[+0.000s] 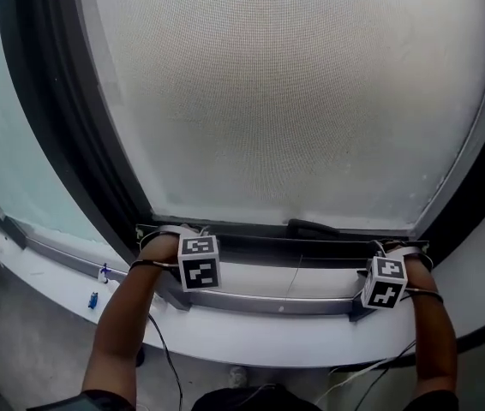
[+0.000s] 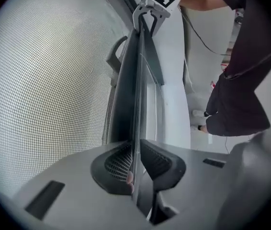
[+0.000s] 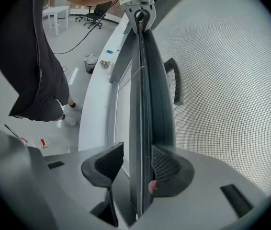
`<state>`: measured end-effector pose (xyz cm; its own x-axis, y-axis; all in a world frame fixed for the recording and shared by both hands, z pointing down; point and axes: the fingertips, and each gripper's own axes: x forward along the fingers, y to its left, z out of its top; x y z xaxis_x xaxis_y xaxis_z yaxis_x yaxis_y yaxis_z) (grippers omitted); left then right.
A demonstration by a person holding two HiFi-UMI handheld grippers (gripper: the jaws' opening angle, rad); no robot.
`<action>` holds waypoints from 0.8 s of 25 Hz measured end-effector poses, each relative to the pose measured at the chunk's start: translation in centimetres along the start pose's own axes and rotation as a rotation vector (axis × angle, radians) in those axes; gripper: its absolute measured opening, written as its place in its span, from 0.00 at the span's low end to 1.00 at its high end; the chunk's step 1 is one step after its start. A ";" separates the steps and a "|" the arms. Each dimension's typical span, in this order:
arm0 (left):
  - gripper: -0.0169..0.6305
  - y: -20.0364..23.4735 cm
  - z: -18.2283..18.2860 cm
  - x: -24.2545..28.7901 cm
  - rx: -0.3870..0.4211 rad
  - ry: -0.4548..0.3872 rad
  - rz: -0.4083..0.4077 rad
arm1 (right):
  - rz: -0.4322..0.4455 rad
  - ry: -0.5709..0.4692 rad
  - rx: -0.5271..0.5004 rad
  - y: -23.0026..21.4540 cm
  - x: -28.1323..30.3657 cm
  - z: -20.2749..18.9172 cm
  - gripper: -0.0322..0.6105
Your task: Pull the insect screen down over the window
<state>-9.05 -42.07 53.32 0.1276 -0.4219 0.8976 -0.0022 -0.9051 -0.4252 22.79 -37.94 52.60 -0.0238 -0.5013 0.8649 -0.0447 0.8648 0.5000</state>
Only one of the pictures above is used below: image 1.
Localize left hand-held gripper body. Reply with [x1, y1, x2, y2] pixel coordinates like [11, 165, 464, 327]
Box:
[176, 224, 223, 294]

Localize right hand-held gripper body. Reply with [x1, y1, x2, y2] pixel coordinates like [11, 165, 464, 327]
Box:
[356, 253, 410, 311]

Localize thin white pull cord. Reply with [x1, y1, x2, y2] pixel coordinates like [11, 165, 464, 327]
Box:
[284, 254, 304, 302]

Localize person's left forearm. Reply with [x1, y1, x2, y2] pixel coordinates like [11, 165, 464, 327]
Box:
[81, 234, 182, 402]

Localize spray bottle with blue trigger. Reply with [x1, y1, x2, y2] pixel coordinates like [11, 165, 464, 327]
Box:
[96, 262, 129, 287]

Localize white windowsill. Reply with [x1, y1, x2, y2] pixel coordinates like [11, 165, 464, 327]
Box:
[0, 202, 485, 371]

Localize person's left shoe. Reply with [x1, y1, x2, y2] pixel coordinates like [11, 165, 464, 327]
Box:
[228, 365, 249, 390]

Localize person's black shirt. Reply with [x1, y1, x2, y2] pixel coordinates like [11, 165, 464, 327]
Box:
[26, 382, 460, 411]

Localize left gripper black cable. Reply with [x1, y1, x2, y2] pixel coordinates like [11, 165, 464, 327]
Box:
[128, 258, 184, 411]

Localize black window handle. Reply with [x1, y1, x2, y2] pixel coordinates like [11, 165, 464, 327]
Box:
[286, 217, 341, 238]

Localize white cable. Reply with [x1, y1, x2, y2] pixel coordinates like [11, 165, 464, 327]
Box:
[314, 356, 398, 407]

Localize black window frame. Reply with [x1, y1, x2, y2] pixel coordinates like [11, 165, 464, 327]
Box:
[0, 0, 485, 347]

